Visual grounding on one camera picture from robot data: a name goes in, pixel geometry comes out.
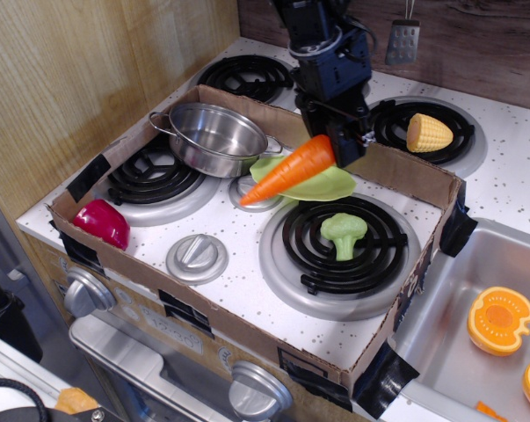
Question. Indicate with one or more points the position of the hanging metal slotted spatula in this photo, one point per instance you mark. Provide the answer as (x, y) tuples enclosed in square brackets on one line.
[(403, 38)]

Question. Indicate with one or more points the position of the orange toy carrot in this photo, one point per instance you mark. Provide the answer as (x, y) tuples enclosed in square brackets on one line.
[(310, 159)]

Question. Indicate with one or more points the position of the light green plastic plate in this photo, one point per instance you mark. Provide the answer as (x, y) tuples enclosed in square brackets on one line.
[(331, 184)]

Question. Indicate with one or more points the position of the silver oven knob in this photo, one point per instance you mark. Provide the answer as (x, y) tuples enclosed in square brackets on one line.
[(86, 294), (255, 394)]

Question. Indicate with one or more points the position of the left silver oven knob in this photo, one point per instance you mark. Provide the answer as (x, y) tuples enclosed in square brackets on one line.
[(86, 294)]

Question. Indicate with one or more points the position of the silver stove knob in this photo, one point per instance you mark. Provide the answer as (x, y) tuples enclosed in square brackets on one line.
[(197, 259), (242, 185)]

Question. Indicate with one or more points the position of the front silver stove knob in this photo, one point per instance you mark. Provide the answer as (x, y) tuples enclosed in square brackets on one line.
[(197, 259)]

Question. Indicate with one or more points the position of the brown cardboard fence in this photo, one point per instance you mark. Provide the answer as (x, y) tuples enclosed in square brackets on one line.
[(336, 354)]

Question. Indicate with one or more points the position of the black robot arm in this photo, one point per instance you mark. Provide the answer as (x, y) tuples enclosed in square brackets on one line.
[(317, 13)]

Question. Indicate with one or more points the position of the back left black burner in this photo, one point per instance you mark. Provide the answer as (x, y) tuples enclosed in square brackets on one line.
[(253, 76)]

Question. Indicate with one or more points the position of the red toy pepper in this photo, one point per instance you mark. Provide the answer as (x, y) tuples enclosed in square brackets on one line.
[(101, 220)]

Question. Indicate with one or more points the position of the silver oven door handle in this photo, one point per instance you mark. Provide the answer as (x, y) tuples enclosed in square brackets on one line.
[(154, 382)]

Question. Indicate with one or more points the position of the yellow toy corn cob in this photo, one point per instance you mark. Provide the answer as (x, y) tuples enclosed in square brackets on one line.
[(426, 134)]

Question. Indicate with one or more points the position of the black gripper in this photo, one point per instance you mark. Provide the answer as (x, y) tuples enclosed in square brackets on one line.
[(334, 68)]

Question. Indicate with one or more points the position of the orange object bottom left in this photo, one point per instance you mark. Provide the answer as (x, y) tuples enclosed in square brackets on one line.
[(74, 400)]

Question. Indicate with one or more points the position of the stainless steel pot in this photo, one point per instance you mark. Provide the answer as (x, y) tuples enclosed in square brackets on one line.
[(214, 140)]

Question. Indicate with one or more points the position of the back right black burner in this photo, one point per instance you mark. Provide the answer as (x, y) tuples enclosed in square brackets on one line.
[(391, 118)]

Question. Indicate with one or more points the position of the green toy broccoli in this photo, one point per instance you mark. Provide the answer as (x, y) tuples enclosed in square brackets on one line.
[(344, 230)]

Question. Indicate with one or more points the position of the large orange pumpkin half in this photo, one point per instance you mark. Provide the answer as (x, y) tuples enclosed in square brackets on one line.
[(498, 319)]

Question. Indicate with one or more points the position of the stainless steel sink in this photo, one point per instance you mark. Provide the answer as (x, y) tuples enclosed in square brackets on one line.
[(454, 375)]

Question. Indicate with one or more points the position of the front right black burner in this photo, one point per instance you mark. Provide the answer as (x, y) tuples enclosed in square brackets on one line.
[(376, 257)]

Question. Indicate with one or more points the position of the right silver oven knob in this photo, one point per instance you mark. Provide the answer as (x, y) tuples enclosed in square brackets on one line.
[(255, 394)]

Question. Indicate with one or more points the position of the middle silver stove knob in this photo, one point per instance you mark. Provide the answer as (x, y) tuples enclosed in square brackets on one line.
[(242, 185)]

